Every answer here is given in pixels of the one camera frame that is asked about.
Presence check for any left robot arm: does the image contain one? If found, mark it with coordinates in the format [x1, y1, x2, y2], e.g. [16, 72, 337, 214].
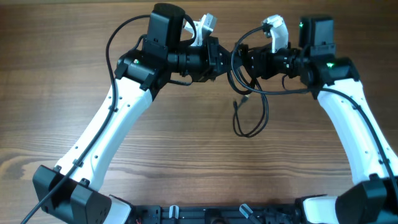
[32, 3, 230, 223]

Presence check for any black camera cable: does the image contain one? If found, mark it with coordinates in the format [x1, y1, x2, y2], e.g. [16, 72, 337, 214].
[230, 25, 398, 200]
[20, 14, 152, 224]

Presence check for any thin black USB cable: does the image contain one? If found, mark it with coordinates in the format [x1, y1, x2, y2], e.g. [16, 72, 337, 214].
[232, 77, 269, 138]

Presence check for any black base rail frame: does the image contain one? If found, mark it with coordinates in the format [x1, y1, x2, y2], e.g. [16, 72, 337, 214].
[126, 203, 308, 224]

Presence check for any left black camera cable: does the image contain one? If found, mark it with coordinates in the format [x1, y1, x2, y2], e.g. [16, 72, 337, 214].
[20, 14, 152, 224]

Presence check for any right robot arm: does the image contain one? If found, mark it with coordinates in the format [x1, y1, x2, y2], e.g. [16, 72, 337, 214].
[231, 15, 397, 223]

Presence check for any right black camera cable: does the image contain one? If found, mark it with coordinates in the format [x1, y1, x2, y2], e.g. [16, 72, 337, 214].
[230, 25, 398, 200]

